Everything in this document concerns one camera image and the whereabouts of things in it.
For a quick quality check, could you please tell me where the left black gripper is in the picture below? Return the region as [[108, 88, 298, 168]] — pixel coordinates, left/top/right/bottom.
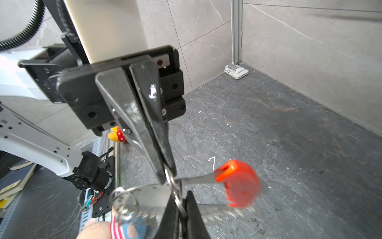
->
[[19, 45, 186, 184]]

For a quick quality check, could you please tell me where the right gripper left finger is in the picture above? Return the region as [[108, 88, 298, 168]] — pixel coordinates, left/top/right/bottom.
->
[[154, 195, 182, 239]]

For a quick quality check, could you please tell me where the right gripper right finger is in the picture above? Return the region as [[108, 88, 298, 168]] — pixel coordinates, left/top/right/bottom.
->
[[183, 190, 210, 239]]

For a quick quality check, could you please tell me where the metal keyring holder red handle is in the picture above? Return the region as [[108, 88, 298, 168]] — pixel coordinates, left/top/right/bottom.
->
[[111, 160, 263, 225]]

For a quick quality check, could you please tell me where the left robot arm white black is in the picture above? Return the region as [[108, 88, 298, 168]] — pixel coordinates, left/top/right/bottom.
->
[[1, 45, 186, 191]]

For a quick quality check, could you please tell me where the yellow red plush toy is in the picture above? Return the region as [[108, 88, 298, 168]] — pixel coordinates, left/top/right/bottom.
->
[[108, 126, 126, 142]]

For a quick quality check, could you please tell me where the plush doll striped hat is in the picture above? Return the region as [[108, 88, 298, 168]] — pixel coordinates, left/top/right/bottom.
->
[[77, 217, 147, 239]]

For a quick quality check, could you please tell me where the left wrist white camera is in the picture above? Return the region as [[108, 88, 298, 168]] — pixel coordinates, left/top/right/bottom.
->
[[64, 0, 149, 64]]

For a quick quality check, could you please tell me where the white wall socket box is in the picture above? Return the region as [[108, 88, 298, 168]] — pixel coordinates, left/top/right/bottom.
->
[[224, 63, 249, 80]]

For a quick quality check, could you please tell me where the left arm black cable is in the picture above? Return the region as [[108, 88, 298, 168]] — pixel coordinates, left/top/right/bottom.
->
[[0, 0, 45, 52]]

